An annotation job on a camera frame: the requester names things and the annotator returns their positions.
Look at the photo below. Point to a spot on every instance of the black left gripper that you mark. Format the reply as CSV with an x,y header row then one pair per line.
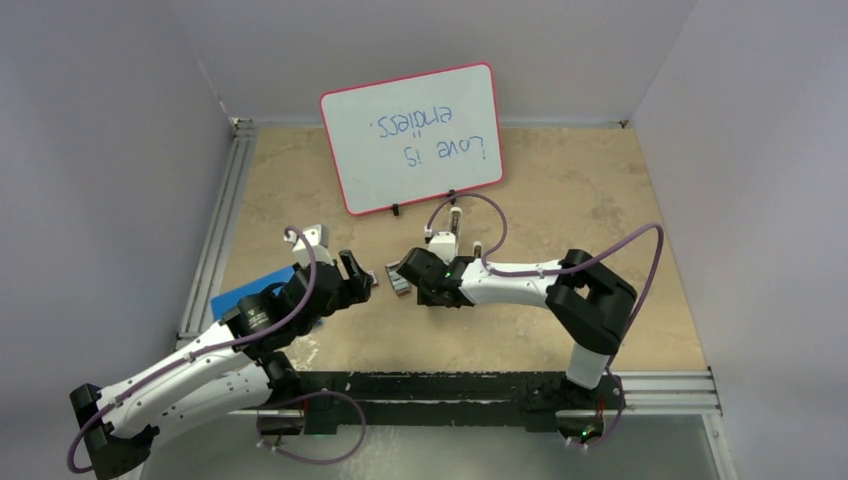
x,y
355,288

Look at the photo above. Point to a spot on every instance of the white board with pink frame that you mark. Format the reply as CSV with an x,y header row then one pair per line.
x,y
414,138

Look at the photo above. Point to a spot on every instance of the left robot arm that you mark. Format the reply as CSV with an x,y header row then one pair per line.
x,y
236,363

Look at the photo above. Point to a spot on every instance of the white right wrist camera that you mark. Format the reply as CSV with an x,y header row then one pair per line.
x,y
444,244

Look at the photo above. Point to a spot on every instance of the red white staple box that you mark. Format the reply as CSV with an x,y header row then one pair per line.
x,y
374,277

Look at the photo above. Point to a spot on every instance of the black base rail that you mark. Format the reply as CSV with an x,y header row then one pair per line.
x,y
537,401

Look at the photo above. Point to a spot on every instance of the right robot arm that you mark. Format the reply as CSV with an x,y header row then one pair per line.
x,y
591,302

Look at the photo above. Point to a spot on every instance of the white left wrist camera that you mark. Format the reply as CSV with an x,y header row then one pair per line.
x,y
312,242

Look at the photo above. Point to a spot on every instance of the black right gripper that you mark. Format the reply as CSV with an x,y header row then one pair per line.
x,y
426,299

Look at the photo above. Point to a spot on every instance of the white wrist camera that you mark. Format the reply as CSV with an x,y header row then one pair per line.
x,y
444,244
312,242

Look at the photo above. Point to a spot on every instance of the aluminium frame rail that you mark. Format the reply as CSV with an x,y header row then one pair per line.
x,y
583,187

